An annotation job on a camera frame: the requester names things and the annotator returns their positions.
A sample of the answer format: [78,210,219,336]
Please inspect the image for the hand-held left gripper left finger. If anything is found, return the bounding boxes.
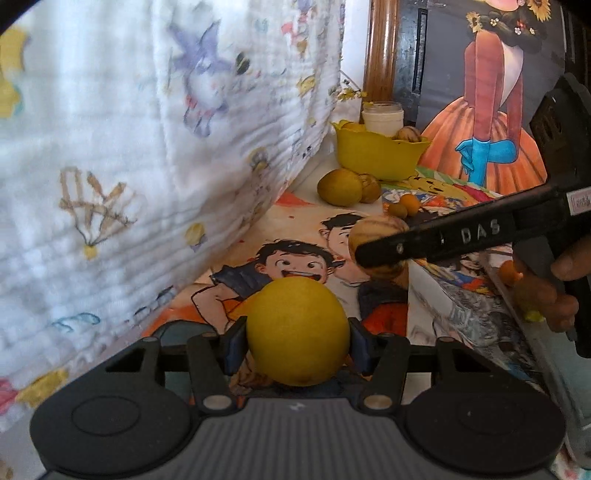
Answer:
[105,318,247,411]

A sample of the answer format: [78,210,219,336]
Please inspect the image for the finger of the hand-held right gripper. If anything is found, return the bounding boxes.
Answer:
[355,203,520,269]

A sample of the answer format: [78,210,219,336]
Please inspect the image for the twig with yellow flowers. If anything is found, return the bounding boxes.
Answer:
[339,69,370,102]

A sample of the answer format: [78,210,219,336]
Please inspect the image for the yellow flower-shaped bowl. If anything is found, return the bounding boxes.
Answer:
[332,119,432,182]

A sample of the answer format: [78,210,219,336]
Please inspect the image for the striped yellow melon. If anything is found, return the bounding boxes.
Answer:
[348,215,411,280]

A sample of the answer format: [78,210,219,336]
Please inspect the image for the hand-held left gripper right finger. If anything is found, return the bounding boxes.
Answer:
[348,318,483,411]

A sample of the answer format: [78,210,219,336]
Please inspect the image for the wooden door frame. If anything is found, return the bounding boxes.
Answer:
[364,0,400,104]

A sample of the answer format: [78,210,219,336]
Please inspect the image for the white printed blanket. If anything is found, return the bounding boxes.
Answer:
[0,0,347,432]

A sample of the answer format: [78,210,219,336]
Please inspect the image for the wall poster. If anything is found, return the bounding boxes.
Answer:
[418,0,568,197]

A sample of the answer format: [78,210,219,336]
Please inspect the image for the colourful comic printed cloth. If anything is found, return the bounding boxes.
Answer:
[139,166,555,398]

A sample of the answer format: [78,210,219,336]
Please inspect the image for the white jar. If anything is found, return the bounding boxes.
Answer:
[361,100,404,137]

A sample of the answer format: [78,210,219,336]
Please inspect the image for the person's right hand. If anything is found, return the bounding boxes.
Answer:
[512,251,591,334]

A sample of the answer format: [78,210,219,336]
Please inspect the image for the brown round fruit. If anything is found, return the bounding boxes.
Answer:
[358,173,382,204]

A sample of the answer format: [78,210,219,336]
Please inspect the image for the yellow-green round fruit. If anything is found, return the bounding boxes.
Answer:
[317,168,364,207]

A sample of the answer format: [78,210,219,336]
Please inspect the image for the black door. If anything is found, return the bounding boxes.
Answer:
[394,0,430,130]

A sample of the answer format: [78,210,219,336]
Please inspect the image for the yellow lemon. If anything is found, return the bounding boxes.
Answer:
[246,277,351,387]

